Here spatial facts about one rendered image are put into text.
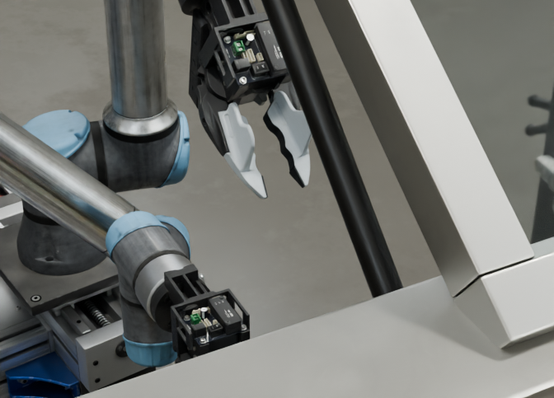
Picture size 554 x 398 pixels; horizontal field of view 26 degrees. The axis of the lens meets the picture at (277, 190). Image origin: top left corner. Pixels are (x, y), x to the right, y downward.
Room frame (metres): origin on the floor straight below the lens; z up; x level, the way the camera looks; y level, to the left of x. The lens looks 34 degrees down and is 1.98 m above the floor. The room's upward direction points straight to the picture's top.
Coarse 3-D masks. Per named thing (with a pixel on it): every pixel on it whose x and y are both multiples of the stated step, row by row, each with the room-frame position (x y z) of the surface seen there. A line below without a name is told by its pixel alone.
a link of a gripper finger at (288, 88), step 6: (282, 84) 1.02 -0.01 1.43; (288, 84) 1.02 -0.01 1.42; (270, 90) 1.02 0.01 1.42; (276, 90) 1.01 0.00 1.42; (282, 90) 1.02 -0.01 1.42; (288, 90) 1.02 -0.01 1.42; (294, 90) 1.02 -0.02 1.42; (270, 96) 1.02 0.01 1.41; (288, 96) 1.01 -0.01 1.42; (294, 96) 1.02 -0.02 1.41; (270, 102) 1.01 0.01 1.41; (294, 102) 1.01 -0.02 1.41; (294, 108) 1.00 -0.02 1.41
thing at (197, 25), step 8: (192, 16) 1.06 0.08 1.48; (200, 16) 1.05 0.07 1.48; (192, 24) 1.06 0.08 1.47; (200, 24) 1.04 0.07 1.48; (192, 32) 1.06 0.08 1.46; (200, 32) 1.04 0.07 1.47; (208, 32) 1.05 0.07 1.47; (192, 40) 1.06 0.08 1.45; (200, 40) 1.04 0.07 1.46; (192, 48) 1.06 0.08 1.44; (200, 48) 1.05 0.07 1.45; (192, 56) 1.06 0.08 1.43; (192, 64) 1.07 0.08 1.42; (192, 72) 1.07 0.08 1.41; (192, 80) 1.07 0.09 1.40; (200, 80) 1.05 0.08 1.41; (192, 88) 1.07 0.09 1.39; (192, 96) 1.07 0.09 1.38
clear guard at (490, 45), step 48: (432, 0) 0.52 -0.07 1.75; (480, 0) 0.52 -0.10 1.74; (528, 0) 0.53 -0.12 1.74; (480, 48) 0.50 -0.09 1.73; (528, 48) 0.51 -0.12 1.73; (480, 96) 0.48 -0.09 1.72; (528, 96) 0.49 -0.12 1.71; (528, 144) 0.46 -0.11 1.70; (528, 192) 0.44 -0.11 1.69; (528, 240) 0.42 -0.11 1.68
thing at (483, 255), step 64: (320, 0) 0.51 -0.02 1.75; (384, 0) 0.50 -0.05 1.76; (384, 64) 0.47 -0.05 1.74; (320, 128) 0.48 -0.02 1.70; (384, 128) 0.46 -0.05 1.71; (448, 128) 0.45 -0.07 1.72; (448, 192) 0.42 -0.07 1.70; (384, 256) 0.44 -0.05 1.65; (448, 256) 0.41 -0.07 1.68; (512, 256) 0.40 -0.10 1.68; (512, 320) 0.38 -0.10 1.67
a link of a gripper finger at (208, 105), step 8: (200, 88) 1.00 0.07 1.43; (200, 96) 0.99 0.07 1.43; (208, 96) 0.99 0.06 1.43; (200, 104) 0.99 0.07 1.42; (208, 104) 0.98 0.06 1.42; (216, 104) 0.99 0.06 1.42; (224, 104) 0.99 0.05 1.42; (200, 112) 0.98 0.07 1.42; (208, 112) 0.98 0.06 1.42; (216, 112) 0.98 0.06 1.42; (200, 120) 0.98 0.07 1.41; (208, 120) 0.97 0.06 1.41; (216, 120) 0.97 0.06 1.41; (208, 128) 0.97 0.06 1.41; (216, 128) 0.97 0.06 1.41; (216, 136) 0.97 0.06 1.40; (224, 136) 0.96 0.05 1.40; (216, 144) 0.96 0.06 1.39; (224, 144) 0.96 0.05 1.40; (224, 152) 0.95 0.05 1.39
